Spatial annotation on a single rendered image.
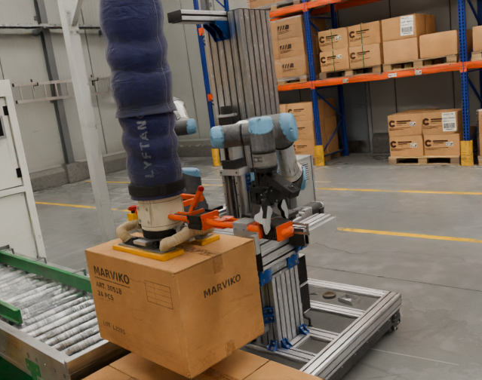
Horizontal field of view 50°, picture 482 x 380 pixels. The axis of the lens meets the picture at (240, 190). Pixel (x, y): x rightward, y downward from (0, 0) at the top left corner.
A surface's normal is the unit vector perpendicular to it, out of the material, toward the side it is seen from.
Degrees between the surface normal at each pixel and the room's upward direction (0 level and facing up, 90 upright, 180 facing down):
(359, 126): 90
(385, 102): 90
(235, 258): 90
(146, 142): 70
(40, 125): 90
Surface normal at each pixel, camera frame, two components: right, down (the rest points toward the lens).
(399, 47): -0.64, 0.18
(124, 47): -0.08, -0.13
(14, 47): 0.76, 0.03
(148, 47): 0.36, -0.18
